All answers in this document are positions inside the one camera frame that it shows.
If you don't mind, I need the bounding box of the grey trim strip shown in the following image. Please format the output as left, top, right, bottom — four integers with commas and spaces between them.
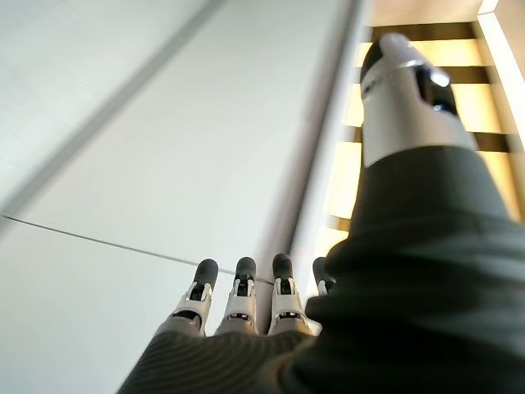
0, 0, 229, 214

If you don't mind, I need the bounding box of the white vertical door frame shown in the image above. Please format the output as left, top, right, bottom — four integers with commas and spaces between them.
253, 0, 372, 284

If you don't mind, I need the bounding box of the right robot hand dark palm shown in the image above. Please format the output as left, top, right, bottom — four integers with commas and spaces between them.
116, 32, 525, 394

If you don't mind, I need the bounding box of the lit wooden shelf unit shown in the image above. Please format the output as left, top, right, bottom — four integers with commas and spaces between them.
326, 18, 525, 252

